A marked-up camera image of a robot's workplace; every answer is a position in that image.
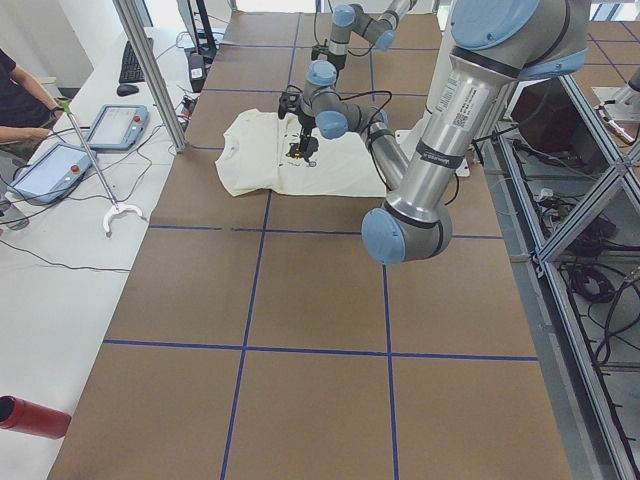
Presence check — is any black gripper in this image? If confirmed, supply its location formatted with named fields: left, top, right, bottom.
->
left=297, top=112, right=315, bottom=158

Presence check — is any cream long-sleeve cat shirt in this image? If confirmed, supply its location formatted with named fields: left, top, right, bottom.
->
left=215, top=109, right=386, bottom=197

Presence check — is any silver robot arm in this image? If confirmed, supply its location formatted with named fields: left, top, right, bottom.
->
left=293, top=1, right=590, bottom=265
left=323, top=0, right=417, bottom=71

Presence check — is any black power adapter box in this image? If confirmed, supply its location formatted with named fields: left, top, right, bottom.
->
left=187, top=52, right=207, bottom=93

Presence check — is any far blue teach pendant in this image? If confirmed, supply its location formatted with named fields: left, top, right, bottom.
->
left=86, top=104, right=149, bottom=151

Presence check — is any blue teach pendant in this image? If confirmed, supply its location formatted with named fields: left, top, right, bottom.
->
left=86, top=104, right=149, bottom=151
left=8, top=142, right=92, bottom=205

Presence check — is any black keyboard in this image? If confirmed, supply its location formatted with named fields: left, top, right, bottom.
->
left=119, top=41, right=145, bottom=84

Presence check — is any black computer mouse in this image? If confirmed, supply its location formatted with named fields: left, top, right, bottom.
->
left=116, top=84, right=139, bottom=97

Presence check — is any grabber reacher stick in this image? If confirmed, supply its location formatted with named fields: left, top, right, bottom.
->
left=59, top=100, right=146, bottom=238

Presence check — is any near blue teach pendant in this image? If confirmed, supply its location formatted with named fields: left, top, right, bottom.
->
left=8, top=142, right=92, bottom=205

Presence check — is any seated person in black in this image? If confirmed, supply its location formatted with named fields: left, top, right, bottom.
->
left=1, top=51, right=64, bottom=161

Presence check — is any red cylinder bottle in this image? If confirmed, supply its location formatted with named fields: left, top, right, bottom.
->
left=1, top=395, right=72, bottom=440

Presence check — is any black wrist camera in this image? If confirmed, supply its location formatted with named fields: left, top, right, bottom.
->
left=311, top=44, right=330, bottom=61
left=277, top=90, right=301, bottom=120

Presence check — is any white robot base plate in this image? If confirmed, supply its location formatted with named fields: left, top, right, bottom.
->
left=393, top=128, right=471, bottom=178

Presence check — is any grey aluminium frame post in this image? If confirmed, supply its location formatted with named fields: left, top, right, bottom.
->
left=112, top=0, right=187, bottom=153

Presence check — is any aluminium truss frame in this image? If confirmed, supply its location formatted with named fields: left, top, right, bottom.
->
left=480, top=65, right=639, bottom=479

